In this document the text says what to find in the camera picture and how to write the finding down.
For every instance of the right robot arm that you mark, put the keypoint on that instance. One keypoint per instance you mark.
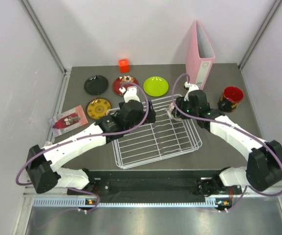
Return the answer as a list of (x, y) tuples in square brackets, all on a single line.
[(264, 159)]

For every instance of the red cup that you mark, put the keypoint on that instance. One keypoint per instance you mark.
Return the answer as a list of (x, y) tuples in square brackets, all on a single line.
[(230, 98)]

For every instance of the red floral plate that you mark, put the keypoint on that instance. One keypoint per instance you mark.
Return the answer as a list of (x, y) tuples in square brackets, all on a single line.
[(121, 80)]

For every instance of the red illustrated card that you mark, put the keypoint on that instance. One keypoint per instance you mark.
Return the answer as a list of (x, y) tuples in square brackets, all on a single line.
[(68, 121)]

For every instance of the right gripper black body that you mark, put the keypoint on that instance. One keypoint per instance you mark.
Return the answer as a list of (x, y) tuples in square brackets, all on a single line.
[(184, 106)]

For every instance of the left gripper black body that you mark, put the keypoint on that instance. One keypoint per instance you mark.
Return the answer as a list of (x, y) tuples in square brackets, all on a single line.
[(150, 118)]

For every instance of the green plate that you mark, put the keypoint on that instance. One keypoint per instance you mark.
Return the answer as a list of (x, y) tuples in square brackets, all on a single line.
[(155, 86)]

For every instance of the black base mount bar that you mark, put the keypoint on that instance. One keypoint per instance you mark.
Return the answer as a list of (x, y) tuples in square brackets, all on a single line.
[(157, 186)]

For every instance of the pink ring binder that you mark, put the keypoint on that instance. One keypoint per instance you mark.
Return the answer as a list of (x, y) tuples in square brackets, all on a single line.
[(200, 56)]

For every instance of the white wire dish rack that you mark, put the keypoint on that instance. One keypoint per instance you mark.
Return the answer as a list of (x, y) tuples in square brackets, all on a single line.
[(152, 142)]

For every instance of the red blue patterned bowl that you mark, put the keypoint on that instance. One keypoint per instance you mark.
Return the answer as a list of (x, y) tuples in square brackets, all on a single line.
[(173, 113)]

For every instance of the black glossy plate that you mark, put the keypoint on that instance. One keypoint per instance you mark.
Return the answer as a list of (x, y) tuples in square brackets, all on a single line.
[(96, 85)]

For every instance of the floral patterned cloth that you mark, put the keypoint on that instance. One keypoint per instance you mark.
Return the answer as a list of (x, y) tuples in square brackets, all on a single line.
[(47, 144)]

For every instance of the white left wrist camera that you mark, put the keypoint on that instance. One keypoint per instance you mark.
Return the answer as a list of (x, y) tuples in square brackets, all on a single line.
[(130, 93)]

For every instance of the yellow plate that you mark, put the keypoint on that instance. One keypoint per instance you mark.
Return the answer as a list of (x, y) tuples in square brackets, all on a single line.
[(97, 108)]

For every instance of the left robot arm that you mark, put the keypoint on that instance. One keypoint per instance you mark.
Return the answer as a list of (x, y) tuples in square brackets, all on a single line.
[(45, 167)]

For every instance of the orange cube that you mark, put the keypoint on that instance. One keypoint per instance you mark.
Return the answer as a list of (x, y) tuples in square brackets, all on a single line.
[(123, 65)]

